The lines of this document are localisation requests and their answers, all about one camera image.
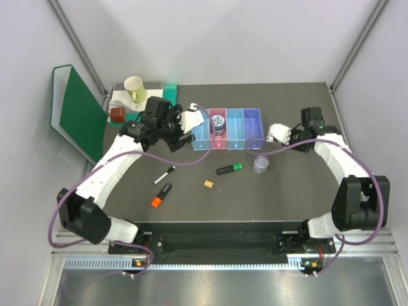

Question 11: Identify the white black marker pen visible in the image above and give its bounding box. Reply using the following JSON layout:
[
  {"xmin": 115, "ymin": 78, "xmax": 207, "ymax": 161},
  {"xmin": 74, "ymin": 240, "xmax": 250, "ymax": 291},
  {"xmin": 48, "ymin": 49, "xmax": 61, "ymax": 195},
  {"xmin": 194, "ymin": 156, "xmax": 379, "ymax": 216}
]
[{"xmin": 154, "ymin": 166, "xmax": 176, "ymax": 185}]

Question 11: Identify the blue round lidded jar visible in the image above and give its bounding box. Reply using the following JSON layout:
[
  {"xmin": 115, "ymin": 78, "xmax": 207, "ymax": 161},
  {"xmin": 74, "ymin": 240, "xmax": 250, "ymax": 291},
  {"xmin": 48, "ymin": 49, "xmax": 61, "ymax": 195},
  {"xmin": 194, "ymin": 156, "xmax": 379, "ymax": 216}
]
[{"xmin": 211, "ymin": 114, "xmax": 226, "ymax": 136}]

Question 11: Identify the pink drawer box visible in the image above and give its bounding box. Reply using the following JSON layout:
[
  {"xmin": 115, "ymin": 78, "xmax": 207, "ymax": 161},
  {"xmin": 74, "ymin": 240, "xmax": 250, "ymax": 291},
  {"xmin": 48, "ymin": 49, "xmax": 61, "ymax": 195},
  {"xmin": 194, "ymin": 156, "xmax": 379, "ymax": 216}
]
[{"xmin": 209, "ymin": 108, "xmax": 228, "ymax": 149}]

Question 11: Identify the orange black highlighter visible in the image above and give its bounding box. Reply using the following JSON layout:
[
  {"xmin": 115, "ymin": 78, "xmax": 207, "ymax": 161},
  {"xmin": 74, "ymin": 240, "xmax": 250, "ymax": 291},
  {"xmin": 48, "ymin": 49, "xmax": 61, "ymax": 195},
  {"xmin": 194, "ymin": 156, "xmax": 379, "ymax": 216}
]
[{"xmin": 151, "ymin": 184, "xmax": 172, "ymax": 208}]

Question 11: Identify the purple drawer box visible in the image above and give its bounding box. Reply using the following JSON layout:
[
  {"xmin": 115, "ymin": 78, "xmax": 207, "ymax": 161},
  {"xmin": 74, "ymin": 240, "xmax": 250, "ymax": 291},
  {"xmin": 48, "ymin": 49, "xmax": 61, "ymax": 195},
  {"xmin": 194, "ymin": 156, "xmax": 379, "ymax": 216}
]
[{"xmin": 243, "ymin": 108, "xmax": 265, "ymax": 150}]

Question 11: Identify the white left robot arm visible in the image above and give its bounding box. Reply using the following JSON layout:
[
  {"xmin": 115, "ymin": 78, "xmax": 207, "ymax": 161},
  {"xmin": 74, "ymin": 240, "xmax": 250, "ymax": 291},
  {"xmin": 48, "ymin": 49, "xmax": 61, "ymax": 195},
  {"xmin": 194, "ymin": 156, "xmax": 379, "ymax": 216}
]
[{"xmin": 52, "ymin": 96, "xmax": 210, "ymax": 253}]

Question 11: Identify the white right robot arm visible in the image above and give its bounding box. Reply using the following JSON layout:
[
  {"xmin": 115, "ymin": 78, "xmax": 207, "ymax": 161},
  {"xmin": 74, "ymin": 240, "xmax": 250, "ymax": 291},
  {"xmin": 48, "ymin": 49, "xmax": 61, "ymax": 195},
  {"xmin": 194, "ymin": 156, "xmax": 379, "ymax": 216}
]
[{"xmin": 266, "ymin": 107, "xmax": 390, "ymax": 252}]

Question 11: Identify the teal green notebook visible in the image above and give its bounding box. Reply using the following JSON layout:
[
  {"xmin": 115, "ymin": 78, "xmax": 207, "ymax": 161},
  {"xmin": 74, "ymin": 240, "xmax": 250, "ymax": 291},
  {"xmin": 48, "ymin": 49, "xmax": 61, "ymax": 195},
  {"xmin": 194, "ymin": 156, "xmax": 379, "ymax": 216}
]
[{"xmin": 107, "ymin": 83, "xmax": 178, "ymax": 126}]

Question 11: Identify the clear plastic pin jar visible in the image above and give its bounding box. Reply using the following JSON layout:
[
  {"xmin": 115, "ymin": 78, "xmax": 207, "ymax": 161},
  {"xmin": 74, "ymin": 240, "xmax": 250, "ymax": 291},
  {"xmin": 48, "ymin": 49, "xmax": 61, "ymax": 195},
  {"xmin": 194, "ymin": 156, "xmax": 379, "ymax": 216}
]
[{"xmin": 253, "ymin": 156, "xmax": 269, "ymax": 173}]

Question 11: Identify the small tan eraser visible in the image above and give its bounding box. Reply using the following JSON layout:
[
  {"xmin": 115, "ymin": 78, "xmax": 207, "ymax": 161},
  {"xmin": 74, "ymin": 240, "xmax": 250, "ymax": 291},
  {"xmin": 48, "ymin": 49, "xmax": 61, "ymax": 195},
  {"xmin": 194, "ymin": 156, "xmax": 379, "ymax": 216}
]
[{"xmin": 204, "ymin": 180, "xmax": 214, "ymax": 188}]

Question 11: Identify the green black highlighter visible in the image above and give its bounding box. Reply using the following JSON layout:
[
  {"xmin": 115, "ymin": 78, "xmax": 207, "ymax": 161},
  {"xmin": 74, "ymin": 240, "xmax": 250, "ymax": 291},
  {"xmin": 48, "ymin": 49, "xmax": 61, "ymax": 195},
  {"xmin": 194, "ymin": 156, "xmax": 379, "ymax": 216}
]
[{"xmin": 216, "ymin": 163, "xmax": 243, "ymax": 175}]

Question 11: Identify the cream yellow mug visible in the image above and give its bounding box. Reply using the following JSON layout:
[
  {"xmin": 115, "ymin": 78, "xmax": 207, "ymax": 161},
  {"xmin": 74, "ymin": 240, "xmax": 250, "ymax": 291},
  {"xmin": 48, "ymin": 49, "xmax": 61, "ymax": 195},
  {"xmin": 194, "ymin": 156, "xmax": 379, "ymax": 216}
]
[{"xmin": 124, "ymin": 76, "xmax": 147, "ymax": 103}]

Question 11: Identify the dark red cube box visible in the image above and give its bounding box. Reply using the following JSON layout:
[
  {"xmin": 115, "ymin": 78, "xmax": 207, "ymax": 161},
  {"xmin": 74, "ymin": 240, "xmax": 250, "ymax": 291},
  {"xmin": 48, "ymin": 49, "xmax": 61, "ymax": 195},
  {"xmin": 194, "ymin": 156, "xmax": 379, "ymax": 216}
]
[{"xmin": 110, "ymin": 107, "xmax": 127, "ymax": 124}]

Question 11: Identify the white paper stack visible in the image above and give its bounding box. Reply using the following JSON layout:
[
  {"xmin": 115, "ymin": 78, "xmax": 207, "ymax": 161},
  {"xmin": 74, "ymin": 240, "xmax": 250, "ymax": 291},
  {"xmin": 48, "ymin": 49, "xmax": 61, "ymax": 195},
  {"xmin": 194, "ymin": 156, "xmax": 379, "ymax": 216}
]
[{"xmin": 108, "ymin": 82, "xmax": 164, "ymax": 113}]

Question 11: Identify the green binder folder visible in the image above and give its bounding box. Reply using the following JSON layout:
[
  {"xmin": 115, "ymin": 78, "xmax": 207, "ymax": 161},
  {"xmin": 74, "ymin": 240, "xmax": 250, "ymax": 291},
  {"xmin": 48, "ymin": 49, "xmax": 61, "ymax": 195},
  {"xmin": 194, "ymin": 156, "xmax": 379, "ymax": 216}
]
[{"xmin": 51, "ymin": 64, "xmax": 107, "ymax": 164}]

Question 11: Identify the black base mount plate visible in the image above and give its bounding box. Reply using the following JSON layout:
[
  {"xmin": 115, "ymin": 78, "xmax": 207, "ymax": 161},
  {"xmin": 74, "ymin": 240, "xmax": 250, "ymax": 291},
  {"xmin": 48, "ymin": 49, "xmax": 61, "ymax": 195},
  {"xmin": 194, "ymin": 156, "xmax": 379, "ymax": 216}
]
[{"xmin": 107, "ymin": 231, "xmax": 335, "ymax": 256}]

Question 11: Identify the grey slotted cable duct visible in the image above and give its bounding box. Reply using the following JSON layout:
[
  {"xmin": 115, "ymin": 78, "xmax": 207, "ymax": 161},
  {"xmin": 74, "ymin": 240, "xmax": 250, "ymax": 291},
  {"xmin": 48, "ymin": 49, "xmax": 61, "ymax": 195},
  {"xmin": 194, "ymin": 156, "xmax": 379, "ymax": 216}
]
[{"xmin": 63, "ymin": 254, "xmax": 320, "ymax": 271}]

